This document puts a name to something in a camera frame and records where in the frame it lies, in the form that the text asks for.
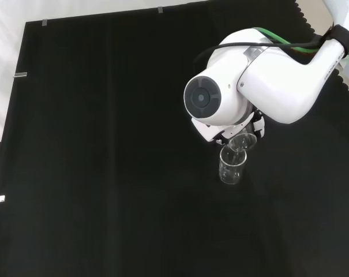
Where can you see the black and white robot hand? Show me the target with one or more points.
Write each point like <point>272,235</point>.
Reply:
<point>259,127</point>

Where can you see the small clear glass beaker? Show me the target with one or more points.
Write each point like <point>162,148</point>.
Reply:
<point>249,142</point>

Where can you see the large clear glass beaker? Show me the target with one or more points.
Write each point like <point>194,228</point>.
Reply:
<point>232,176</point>

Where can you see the black bench cloth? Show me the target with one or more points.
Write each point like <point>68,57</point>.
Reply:
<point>105,144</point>

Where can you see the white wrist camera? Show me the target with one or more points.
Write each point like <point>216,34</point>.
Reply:
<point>206,132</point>

